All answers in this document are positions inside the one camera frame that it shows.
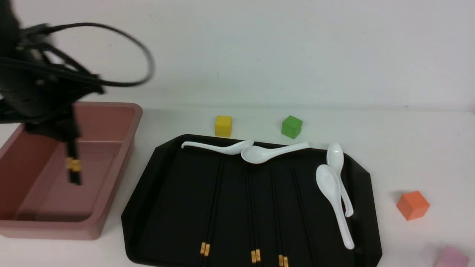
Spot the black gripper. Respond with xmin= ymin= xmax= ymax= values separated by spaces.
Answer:
xmin=1 ymin=0 xmax=105 ymax=142

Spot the pink cube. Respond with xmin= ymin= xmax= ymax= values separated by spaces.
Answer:
xmin=434 ymin=245 xmax=469 ymax=267

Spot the white spoon front right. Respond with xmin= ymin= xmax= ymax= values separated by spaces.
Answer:
xmin=315 ymin=164 xmax=355 ymax=250

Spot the white spoon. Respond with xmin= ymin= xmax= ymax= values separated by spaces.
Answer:
xmin=181 ymin=140 xmax=254 ymax=155
xmin=315 ymin=164 xmax=355 ymax=250
xmin=326 ymin=143 xmax=354 ymax=218
xmin=240 ymin=142 xmax=311 ymax=164

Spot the white spoon back right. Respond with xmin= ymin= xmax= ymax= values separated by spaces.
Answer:
xmin=326 ymin=143 xmax=354 ymax=218

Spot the plain black chopstick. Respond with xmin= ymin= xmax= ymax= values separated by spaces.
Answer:
xmin=291 ymin=168 xmax=317 ymax=267

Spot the green cube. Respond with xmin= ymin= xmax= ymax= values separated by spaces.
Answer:
xmin=281 ymin=115 xmax=303 ymax=139

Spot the pink plastic bin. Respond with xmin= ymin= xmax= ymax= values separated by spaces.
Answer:
xmin=0 ymin=102 xmax=143 ymax=240

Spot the black cable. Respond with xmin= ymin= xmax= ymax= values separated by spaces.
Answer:
xmin=41 ymin=22 xmax=155 ymax=88

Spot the orange cube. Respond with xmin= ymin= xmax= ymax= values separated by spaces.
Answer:
xmin=396 ymin=191 xmax=430 ymax=220

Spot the yellow cube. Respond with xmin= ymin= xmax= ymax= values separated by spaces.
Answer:
xmin=215 ymin=115 xmax=232 ymax=138

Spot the black plastic tray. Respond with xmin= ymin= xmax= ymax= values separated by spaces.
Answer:
xmin=121 ymin=135 xmax=382 ymax=267

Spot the white spoon centre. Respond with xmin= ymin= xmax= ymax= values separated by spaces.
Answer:
xmin=240 ymin=142 xmax=311 ymax=164

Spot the white spoon far left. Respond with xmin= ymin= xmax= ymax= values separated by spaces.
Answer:
xmin=181 ymin=140 xmax=254 ymax=155

